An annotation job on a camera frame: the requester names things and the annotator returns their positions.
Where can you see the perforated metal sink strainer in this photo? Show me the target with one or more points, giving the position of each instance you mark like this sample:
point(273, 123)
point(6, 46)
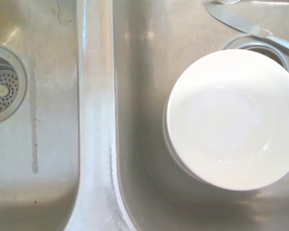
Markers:
point(1, 90)

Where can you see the stainless steel double sink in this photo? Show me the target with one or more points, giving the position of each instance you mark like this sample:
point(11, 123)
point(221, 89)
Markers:
point(96, 120)

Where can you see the white ceramic bowl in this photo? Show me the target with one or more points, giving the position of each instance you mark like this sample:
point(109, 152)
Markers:
point(231, 120)

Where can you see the steel table knife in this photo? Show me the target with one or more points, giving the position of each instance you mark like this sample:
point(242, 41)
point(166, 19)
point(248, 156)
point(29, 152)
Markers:
point(236, 20)

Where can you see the white ceramic plate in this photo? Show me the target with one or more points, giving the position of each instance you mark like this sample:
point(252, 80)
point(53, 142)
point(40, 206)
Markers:
point(168, 144)

